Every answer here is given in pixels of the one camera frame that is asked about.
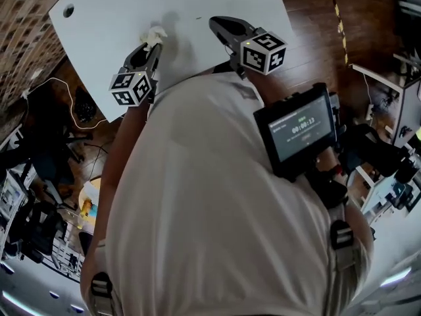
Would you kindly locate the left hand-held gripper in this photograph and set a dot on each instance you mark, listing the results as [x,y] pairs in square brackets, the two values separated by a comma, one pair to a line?
[130,89]

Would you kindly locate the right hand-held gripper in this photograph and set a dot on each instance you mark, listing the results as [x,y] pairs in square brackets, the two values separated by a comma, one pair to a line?
[260,53]

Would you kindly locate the white cloth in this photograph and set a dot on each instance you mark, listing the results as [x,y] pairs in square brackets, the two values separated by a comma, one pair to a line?
[153,36]

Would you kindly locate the person's left forearm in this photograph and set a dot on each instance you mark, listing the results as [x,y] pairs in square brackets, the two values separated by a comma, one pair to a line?
[121,137]

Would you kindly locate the black garbage bag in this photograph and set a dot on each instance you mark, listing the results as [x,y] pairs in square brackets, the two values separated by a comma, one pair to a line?
[85,109]

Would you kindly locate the yellow black floor tape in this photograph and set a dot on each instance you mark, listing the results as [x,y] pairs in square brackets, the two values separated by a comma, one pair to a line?
[343,39]

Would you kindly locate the black tablet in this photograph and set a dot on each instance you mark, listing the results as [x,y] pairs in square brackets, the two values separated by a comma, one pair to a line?
[299,130]

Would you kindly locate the person's white shirt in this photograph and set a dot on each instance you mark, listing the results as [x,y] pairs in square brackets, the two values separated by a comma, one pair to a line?
[210,193]

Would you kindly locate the black mesh office chair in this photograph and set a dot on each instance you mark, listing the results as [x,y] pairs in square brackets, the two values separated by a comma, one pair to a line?
[52,163]
[42,229]

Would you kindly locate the round yellow wooden table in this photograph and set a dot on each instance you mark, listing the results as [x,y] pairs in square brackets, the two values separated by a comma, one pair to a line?
[87,189]

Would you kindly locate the blue cloth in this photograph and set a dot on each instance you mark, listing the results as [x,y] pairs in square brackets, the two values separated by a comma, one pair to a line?
[93,211]

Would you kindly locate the clear bottle yellow label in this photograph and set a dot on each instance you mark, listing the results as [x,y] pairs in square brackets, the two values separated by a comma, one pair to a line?
[86,208]

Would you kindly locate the white power strip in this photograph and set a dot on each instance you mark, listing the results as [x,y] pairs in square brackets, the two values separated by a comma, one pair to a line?
[370,112]

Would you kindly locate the white metal shelf rack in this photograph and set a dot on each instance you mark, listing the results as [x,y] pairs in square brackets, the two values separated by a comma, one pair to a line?
[14,193]

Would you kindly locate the white desk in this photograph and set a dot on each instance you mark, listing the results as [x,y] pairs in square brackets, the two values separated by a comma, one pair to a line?
[408,117]

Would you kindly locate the white wall socket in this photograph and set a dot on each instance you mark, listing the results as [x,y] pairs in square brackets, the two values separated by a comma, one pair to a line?
[35,74]
[25,93]

